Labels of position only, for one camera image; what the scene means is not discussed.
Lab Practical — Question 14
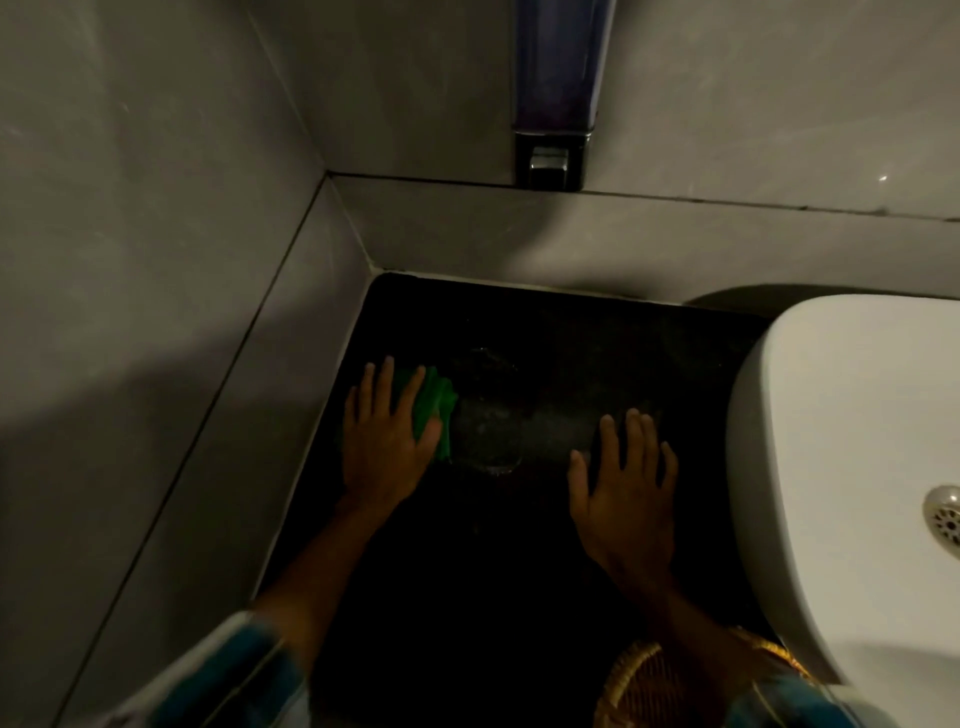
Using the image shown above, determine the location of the metal sink drain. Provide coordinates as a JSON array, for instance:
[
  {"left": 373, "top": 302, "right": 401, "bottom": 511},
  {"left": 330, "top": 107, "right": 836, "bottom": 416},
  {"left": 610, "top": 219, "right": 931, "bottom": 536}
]
[{"left": 921, "top": 484, "right": 960, "bottom": 561}]

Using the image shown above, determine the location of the green cleaning cloth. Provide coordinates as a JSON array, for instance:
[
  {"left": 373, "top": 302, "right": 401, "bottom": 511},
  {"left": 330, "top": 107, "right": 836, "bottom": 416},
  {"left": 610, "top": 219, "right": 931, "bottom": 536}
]
[{"left": 396, "top": 364, "right": 460, "bottom": 462}]

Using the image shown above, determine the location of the woven wicker basket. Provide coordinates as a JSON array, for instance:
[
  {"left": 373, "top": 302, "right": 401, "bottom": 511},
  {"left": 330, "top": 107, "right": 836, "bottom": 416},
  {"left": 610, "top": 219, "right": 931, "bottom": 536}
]
[{"left": 595, "top": 628, "right": 813, "bottom": 728}]

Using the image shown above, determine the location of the striped left shirt sleeve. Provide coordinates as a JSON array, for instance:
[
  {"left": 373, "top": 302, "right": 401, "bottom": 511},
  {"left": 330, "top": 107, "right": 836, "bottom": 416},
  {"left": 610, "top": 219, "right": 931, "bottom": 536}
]
[{"left": 105, "top": 609, "right": 312, "bottom": 728}]

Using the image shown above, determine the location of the person's right forearm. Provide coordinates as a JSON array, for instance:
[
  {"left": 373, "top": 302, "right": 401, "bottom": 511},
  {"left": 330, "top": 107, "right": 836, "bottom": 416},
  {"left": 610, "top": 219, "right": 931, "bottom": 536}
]
[{"left": 600, "top": 570, "right": 759, "bottom": 714}]

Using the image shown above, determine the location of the person's left forearm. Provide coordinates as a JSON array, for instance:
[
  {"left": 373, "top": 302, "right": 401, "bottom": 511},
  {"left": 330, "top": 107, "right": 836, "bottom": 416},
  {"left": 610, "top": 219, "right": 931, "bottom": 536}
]
[{"left": 251, "top": 491, "right": 395, "bottom": 676}]

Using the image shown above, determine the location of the white ceramic sink basin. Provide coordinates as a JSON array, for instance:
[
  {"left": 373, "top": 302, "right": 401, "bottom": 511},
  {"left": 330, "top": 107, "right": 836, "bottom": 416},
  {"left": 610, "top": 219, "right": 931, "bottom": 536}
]
[{"left": 725, "top": 294, "right": 960, "bottom": 695}]

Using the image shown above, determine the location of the striped shirt sleeve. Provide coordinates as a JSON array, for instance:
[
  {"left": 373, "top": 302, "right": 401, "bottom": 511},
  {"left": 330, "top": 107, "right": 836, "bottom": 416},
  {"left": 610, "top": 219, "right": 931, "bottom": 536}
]
[
  {"left": 729, "top": 663, "right": 897, "bottom": 728},
  {"left": 105, "top": 609, "right": 312, "bottom": 728}
]

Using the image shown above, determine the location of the wall-mounted soap dispenser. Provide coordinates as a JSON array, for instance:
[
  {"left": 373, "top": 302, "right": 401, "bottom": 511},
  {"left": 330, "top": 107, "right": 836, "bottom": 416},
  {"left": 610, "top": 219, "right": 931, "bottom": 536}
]
[{"left": 510, "top": 0, "right": 618, "bottom": 193}]

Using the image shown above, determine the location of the person's right hand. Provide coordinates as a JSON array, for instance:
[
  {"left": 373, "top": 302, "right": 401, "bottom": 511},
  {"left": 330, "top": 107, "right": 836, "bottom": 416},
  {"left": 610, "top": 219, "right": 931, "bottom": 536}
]
[{"left": 566, "top": 408, "right": 680, "bottom": 597}]

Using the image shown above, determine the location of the person's left hand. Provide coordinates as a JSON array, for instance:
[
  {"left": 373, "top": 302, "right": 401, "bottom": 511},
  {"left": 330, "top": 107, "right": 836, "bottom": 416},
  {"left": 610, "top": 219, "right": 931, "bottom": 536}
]
[{"left": 341, "top": 357, "right": 445, "bottom": 519}]

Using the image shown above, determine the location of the striped right shirt sleeve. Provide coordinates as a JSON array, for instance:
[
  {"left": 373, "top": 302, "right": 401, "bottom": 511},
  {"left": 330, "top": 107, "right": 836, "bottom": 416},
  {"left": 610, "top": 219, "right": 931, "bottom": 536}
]
[{"left": 729, "top": 663, "right": 897, "bottom": 728}]

